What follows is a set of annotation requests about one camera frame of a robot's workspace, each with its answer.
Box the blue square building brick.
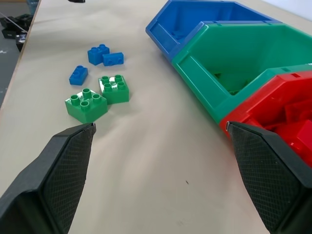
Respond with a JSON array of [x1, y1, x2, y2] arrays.
[[87, 44, 110, 66]]

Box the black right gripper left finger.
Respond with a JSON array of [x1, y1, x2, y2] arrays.
[[0, 122, 97, 234]]

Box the green square building brick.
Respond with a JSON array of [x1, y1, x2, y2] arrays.
[[97, 74, 130, 105], [64, 88, 109, 124]]

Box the green plastic bin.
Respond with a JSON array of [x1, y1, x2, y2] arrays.
[[172, 21, 312, 127]]

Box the black boxes on floor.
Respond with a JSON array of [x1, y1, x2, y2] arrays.
[[0, 14, 34, 53]]

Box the blue plastic bin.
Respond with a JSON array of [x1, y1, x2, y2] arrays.
[[145, 0, 283, 62]]

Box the blue narrow building brick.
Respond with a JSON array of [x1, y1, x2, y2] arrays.
[[69, 65, 89, 86], [102, 52, 125, 67]]

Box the red building bricks pile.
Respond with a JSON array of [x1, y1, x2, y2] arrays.
[[246, 96, 312, 169]]

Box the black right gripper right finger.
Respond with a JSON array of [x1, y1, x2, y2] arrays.
[[225, 121, 312, 234]]

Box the green building bricks in bin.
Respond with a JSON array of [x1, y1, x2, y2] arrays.
[[212, 72, 254, 96]]

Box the red plastic bin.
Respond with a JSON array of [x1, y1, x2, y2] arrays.
[[219, 64, 312, 169]]

